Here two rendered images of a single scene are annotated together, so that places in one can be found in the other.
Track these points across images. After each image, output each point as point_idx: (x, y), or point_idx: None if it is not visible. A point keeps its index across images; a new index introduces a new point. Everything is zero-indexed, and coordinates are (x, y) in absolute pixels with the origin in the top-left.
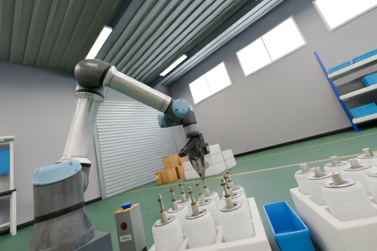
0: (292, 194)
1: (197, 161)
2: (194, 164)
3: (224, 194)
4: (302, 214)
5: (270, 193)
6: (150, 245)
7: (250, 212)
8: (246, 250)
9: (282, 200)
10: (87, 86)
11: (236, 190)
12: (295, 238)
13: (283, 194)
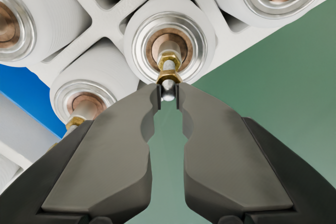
0: (39, 158)
1: (136, 166)
2: (224, 139)
3: (97, 71)
4: (33, 122)
5: (210, 223)
6: None
7: (49, 59)
8: None
9: (169, 199)
10: None
11: (53, 94)
12: None
13: (180, 219)
